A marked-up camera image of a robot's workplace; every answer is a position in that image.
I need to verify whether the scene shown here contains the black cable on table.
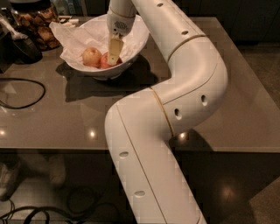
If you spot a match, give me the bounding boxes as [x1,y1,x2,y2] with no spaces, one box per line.
[0,77,46,110]

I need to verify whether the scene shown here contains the black cables on floor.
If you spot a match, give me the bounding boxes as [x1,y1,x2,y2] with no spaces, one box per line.
[0,186,117,224]

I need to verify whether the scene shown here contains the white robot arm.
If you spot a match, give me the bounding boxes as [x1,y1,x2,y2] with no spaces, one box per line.
[105,0,228,224]

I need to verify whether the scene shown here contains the white shoe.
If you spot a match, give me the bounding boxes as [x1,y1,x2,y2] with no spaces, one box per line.
[0,162,21,201]

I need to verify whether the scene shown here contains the yellow-red apple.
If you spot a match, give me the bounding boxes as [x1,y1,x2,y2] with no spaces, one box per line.
[82,47,102,67]

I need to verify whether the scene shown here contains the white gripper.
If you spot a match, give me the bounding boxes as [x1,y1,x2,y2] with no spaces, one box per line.
[107,9,136,66]

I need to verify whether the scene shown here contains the glass jar of cookies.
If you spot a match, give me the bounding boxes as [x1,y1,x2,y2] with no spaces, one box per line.
[9,0,60,51]

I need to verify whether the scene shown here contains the white paper liner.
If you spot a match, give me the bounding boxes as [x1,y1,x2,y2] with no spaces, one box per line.
[49,14,150,73]

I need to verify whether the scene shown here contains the black round appliance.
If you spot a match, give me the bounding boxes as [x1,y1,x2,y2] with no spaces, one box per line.
[0,12,44,65]

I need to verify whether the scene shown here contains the white ceramic bowl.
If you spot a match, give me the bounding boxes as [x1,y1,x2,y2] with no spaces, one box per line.
[57,15,150,80]

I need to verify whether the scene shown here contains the small white box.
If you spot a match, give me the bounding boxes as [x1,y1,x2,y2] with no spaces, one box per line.
[59,17,80,25]

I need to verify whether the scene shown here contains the red apple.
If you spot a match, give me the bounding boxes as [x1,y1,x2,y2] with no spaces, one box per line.
[101,52,123,69]

